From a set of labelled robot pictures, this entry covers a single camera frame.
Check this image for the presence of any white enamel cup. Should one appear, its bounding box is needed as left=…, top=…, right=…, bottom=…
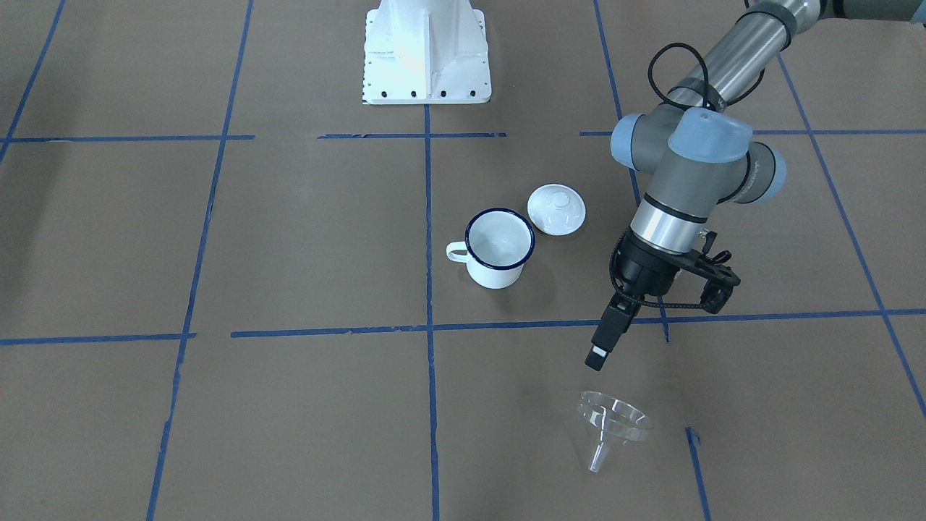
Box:
left=446, top=208, right=536, bottom=289

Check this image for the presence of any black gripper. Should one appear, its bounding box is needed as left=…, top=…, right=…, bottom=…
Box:
left=585, top=230, right=688, bottom=370

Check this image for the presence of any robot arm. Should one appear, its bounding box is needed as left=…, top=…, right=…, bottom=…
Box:
left=585, top=1, right=924, bottom=370

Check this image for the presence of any black camera cable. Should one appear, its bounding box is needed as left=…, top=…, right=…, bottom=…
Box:
left=608, top=42, right=766, bottom=313

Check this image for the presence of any clear plastic funnel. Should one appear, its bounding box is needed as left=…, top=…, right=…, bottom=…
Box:
left=577, top=390, right=654, bottom=473

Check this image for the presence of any brown paper table cover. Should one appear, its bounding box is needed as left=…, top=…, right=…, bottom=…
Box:
left=2, top=1, right=924, bottom=520

